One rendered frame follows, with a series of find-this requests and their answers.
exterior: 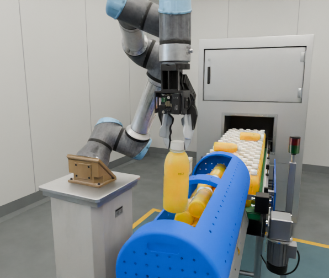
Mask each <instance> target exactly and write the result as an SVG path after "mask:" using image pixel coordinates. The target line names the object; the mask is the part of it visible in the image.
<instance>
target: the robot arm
mask: <svg viewBox="0 0 329 278"><path fill-rule="evenodd" d="M105 11H106V14H107V15H108V16H110V17H112V18H113V19H115V20H118V22H119V26H120V30H121V34H122V40H121V44H122V47H123V50H124V52H125V53H126V55H127V56H128V57H129V58H130V59H131V60H132V61H133V62H134V63H136V64H137V65H139V66H140V67H143V68H145V69H147V72H146V75H147V77H148V80H147V83H146V86H145V89H144V92H143V94H142V97H141V99H140V102H139V105H138V107H137V110H136V113H135V116H134V118H133V121H132V124H131V125H129V126H127V128H126V129H125V128H123V125H122V123H121V122H119V120H117V119H114V118H111V117H103V118H101V119H99V120H98V122H97V124H96V125H95V127H94V130H93V131H92V133H91V135H90V137H89V139H88V141H87V143H86V145H84V146H83V147H82V148H81V149H80V150H79V151H78V152H77V154H76V155H77V156H84V157H92V158H96V157H98V158H99V159H100V160H101V161H102V162H103V163H104V164H105V165H106V166H107V167H108V168H109V160H110V154H111V152H112V150H113V151H116V152H118V153H121V154H123V155H126V156H128V157H131V158H132V159H137V160H141V159H143V157H144V156H145V154H146V152H147V150H148V148H149V147H150V145H151V142H152V139H151V138H150V137H151V134H150V132H149V130H150V128H151V125H152V123H153V121H154V118H155V116H156V114H157V113H158V117H159V119H160V122H161V127H160V129H159V133H158V134H159V137H163V141H164V143H165V145H166V147H167V149H169V148H170V145H171V141H172V140H171V134H172V129H171V127H172V125H173V123H174V117H173V116H172V115H171V114H174V115H179V114H181V115H184V117H183V118H182V119H181V122H182V125H183V127H184V128H183V136H184V150H187V149H188V147H189V145H190V143H191V141H192V137H193V133H194V129H195V126H196V123H197V118H198V111H197V107H196V105H195V99H196V93H195V91H194V89H193V87H192V85H191V82H190V80H189V78H188V76H187V75H186V74H182V73H183V70H189V69H190V64H189V63H188V62H190V61H191V54H190V53H193V49H191V14H192V8H191V0H159V5H158V4H156V3H153V2H150V1H148V0H107V3H106V8H105ZM145 32H147V33H149V34H151V35H154V36H156V37H158V38H160V41H156V40H154V39H152V38H150V37H147V36H146V35H145Z"/></svg>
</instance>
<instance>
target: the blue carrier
mask: <svg viewBox="0 0 329 278"><path fill-rule="evenodd" d="M220 163H221V164H224V165H226V167H227V168H226V170H225V172H224V174H223V176H222V177H221V179H220V178H218V177H215V176H212V175H207V174H208V173H209V174H210V172H211V171H212V169H213V168H214V167H215V166H216V165H217V164H220ZM198 184H207V185H210V186H213V187H215V188H216V189H215V191H214V193H213V194H212V196H211V198H210V200H209V202H208V204H207V206H206V208H205V210H204V212H203V213H202V215H201V217H200V219H199V221H198V223H197V225H196V226H195V227H193V226H191V225H189V224H186V223H184V222H181V221H176V220H174V218H175V215H176V213H170V212H167V211H166V210H165V209H163V210H162V211H161V212H160V213H159V214H158V216H157V217H156V218H155V219H154V220H153V221H151V222H149V223H147V224H145V225H143V226H141V227H140V228H139V229H137V230H136V231H135V233H134V234H133V235H132V236H131V237H130V238H129V239H128V240H127V241H126V242H125V244H124V245H123V246H122V248H121V250H120V252H119V254H118V257H117V260H116V278H229V275H230V270H231V265H232V261H233V258H234V253H235V248H236V243H237V239H238V234H239V231H240V227H241V222H242V217H243V212H244V209H245V204H246V200H247V195H248V190H249V187H250V174H249V171H248V169H247V167H246V165H245V164H244V162H243V161H242V160H241V159H239V157H237V156H236V155H234V154H232V153H229V152H223V151H218V152H212V153H209V154H207V155H206V156H204V157H203V158H202V159H201V160H200V161H199V162H198V163H197V164H196V166H195V167H194V170H193V173H192V176H190V177H189V191H188V198H190V196H191V194H192V193H193V191H194V190H195V189H196V187H197V185H198Z"/></svg>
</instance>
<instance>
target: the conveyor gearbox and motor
mask: <svg viewBox="0 0 329 278"><path fill-rule="evenodd" d="M292 224H293V222H292V218H291V214H290V213H286V212H278V211H271V212H270V214H269V216H268V220H266V227H267V233H266V238H267V239H268V243H267V258H266V259H267V262H266V261H265V260H264V258H263V257H262V255H261V257H262V259H263V261H264V263H265V264H266V267H267V269H268V270H269V271H270V272H272V273H274V274H277V275H289V274H291V273H293V272H294V271H295V270H296V269H297V267H298V265H299V261H300V254H299V252H298V250H297V243H296V242H295V241H293V238H292V236H291V231H292ZM296 252H297V254H298V263H297V265H296V267H295V269H294V270H293V271H291V272H289V273H286V272H287V268H288V260H289V258H292V259H296ZM285 273H286V274H285Z"/></svg>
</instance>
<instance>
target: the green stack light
mask: <svg viewBox="0 0 329 278"><path fill-rule="evenodd" d="M288 153H292V154H299V153H300V145H299V146H293V145H288Z"/></svg>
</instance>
